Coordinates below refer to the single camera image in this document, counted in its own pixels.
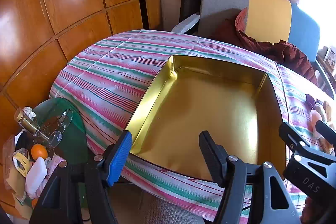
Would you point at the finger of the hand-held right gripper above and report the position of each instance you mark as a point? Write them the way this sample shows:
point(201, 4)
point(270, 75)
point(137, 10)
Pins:
point(326, 129)
point(290, 134)

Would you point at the glass bottle with gold cap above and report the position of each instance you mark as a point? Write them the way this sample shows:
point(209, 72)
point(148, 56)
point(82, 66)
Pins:
point(27, 124)

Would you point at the green glass side table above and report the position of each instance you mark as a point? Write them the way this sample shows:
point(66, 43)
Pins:
point(76, 145)

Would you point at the pink striped cloth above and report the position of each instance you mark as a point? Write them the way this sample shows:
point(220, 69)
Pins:
point(56, 161)

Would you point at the window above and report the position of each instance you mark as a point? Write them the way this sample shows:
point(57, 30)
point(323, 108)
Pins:
point(323, 3)

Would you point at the purple snack packet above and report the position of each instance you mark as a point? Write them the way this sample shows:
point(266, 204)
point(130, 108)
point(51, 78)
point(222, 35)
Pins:
point(311, 100)

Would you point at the eyeglasses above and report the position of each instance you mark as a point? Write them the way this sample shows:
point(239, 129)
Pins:
point(55, 138)

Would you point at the orange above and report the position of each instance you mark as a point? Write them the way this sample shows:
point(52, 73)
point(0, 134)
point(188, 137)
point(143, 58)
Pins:
point(34, 203)
point(39, 151)

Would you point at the yellow tape roll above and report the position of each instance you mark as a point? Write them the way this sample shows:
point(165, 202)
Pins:
point(22, 161)

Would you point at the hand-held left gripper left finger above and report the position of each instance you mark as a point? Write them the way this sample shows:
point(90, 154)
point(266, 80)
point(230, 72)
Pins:
point(120, 158)

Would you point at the grey yellow blue sofa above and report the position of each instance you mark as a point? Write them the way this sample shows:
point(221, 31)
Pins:
point(267, 14)

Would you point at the striped tablecloth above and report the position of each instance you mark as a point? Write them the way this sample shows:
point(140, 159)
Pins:
point(105, 77)

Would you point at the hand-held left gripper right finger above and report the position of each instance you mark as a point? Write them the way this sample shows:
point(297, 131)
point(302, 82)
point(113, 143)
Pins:
point(212, 158)

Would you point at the peach round puff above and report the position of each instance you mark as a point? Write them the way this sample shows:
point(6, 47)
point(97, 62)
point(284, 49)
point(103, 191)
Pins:
point(315, 117)

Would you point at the yellow sponge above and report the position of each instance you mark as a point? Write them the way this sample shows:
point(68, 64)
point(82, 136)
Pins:
point(327, 108)

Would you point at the white labelled jar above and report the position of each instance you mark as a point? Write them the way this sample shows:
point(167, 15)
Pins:
point(330, 54)

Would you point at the gold tin box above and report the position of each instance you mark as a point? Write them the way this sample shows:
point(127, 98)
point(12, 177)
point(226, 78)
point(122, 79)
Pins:
point(197, 108)

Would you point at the crumpled white paper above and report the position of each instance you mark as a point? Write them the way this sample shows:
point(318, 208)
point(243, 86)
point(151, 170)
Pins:
point(29, 112)

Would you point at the white rectangular block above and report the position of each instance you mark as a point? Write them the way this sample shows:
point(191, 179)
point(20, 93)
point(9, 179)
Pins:
point(35, 176)

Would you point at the brown paper bag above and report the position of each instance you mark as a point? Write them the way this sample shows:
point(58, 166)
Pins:
point(13, 182)

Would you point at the wooden side table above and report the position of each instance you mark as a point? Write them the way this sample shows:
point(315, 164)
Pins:
point(326, 74)

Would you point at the maroon jacket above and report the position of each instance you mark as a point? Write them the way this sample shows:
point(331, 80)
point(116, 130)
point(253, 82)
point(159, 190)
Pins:
point(288, 53)

